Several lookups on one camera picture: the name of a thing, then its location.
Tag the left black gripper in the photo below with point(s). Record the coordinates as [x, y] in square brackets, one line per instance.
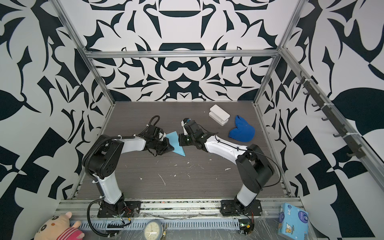
[167, 149]

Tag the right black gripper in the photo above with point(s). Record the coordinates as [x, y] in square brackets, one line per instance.
[181, 140]

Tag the light blue paper sheet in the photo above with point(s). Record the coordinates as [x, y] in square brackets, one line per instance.
[174, 141]

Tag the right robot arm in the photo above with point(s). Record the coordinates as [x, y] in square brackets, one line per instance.
[254, 167]

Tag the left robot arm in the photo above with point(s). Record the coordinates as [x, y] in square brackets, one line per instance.
[102, 159]

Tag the white rectangular box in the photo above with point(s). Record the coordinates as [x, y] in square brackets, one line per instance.
[219, 115]

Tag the blue cloth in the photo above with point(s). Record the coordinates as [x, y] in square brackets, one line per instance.
[243, 132]

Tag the round analog clock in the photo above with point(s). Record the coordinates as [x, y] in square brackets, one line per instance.
[153, 230]

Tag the small black electronics module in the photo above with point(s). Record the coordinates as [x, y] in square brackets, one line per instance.
[246, 227]

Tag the pink plush toy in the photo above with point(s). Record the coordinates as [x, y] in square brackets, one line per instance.
[58, 228]

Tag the blue tissue pack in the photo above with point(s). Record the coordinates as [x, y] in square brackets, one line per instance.
[293, 223]

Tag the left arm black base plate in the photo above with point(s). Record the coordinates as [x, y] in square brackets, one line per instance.
[126, 209]

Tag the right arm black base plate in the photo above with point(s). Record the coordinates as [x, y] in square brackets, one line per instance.
[235, 208]

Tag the white slotted cable duct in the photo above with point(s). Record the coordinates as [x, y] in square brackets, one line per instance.
[185, 224]

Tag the black wall hook rack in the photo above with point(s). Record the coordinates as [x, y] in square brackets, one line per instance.
[334, 116]

